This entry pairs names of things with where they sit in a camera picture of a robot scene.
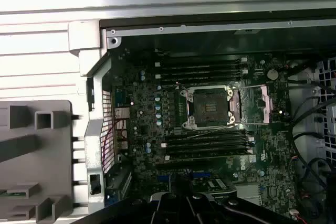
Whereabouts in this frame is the metal socket cover frame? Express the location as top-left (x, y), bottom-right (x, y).
top-left (229, 84), bottom-right (274, 125)

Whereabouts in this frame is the black RAM slot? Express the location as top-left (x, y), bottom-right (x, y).
top-left (160, 73), bottom-right (244, 85)
top-left (154, 68), bottom-right (249, 79)
top-left (160, 62), bottom-right (244, 74)
top-left (154, 56), bottom-right (249, 68)
top-left (166, 142), bottom-right (251, 155)
top-left (165, 129), bottom-right (250, 143)
top-left (163, 148), bottom-right (254, 162)
top-left (160, 135), bottom-right (255, 149)

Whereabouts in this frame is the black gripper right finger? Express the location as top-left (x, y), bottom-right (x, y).
top-left (183, 173), bottom-right (300, 224)

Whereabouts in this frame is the silver chipset heatsink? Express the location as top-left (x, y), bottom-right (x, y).
top-left (234, 183), bottom-right (260, 201)

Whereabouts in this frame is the black open PC case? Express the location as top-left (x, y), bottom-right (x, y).
top-left (67, 14), bottom-right (336, 224)

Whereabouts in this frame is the thin metal locking lever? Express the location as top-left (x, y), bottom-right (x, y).
top-left (191, 123), bottom-right (240, 138)

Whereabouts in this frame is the grey parts rack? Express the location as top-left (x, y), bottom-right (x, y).
top-left (0, 100), bottom-right (74, 222)

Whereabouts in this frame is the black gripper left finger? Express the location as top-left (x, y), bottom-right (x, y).
top-left (67, 173), bottom-right (187, 224)

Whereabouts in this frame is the CPU socket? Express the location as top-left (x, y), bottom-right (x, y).
top-left (183, 84), bottom-right (243, 131)

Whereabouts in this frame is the green motherboard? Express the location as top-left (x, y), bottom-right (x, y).
top-left (110, 47), bottom-right (299, 209)

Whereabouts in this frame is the perforated metal drive cage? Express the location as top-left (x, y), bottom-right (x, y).
top-left (313, 57), bottom-right (336, 162)

